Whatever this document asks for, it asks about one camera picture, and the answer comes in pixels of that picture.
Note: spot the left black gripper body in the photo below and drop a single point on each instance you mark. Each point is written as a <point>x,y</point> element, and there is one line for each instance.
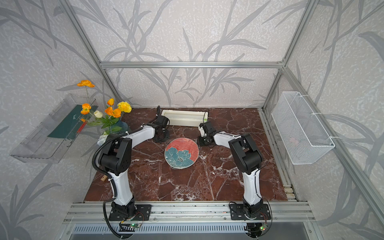
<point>164,136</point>

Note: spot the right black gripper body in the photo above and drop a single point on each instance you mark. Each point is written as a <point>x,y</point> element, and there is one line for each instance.
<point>203,140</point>

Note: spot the red plate with teal flower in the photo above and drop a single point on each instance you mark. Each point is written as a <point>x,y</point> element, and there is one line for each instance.
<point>181,153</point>

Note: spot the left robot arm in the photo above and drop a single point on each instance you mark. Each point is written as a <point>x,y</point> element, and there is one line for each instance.
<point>114,156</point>

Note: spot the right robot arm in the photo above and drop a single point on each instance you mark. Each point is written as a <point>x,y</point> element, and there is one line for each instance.
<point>247,157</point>

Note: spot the blue glass vase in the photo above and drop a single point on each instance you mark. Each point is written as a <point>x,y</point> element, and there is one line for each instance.
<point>121,128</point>

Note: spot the artificial flower bouquet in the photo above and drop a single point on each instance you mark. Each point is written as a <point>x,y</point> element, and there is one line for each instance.
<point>107,118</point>

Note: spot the red pen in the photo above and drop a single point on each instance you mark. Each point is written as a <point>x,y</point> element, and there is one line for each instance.
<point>84,123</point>

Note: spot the green book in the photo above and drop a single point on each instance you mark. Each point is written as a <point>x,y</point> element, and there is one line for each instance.
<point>68,127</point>

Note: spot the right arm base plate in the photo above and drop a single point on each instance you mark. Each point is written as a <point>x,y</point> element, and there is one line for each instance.
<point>240,212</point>

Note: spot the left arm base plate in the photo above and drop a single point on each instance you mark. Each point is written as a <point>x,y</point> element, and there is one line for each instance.
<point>131,213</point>

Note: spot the white wire mesh basket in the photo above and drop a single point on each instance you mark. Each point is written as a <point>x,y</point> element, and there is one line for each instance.
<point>304,137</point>

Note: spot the clear acrylic wall shelf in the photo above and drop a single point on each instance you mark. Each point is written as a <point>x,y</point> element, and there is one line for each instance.
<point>52,138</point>

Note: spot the aluminium frame rail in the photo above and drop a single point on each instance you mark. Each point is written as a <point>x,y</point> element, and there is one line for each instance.
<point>219,212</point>

